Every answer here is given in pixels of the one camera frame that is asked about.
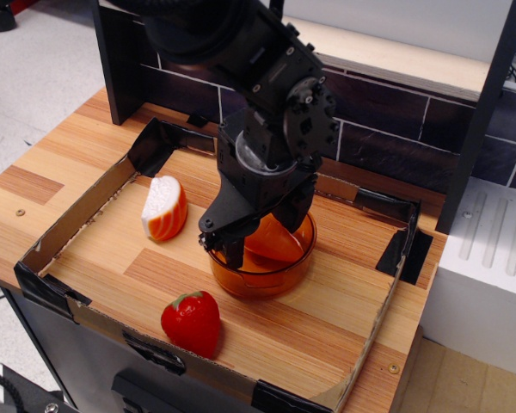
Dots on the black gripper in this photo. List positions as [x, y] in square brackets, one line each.
[258, 176]

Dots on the orange toy carrot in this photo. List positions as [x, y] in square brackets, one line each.
[273, 241]

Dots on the orange transparent plastic pot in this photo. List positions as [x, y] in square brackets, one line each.
[260, 277]

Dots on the black left upright post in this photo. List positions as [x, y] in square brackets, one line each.
[117, 42]

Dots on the red toy strawberry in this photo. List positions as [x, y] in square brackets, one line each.
[192, 322]

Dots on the black upright post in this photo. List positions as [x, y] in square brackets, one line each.
[117, 42]
[497, 73]

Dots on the toy salmon sushi piece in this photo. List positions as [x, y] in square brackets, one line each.
[165, 209]

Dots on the cardboard fence with black tape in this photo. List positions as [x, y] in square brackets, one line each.
[301, 351]

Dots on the grey cabinet under table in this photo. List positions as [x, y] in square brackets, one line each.
[100, 374]

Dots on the dark tile backsplash panel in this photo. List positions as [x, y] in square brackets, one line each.
[388, 128]

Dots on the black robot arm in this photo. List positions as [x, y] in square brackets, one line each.
[259, 56]

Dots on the white ribbed appliance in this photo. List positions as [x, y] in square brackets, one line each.
[471, 307]

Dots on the black right upright post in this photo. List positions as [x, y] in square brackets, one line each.
[497, 73]

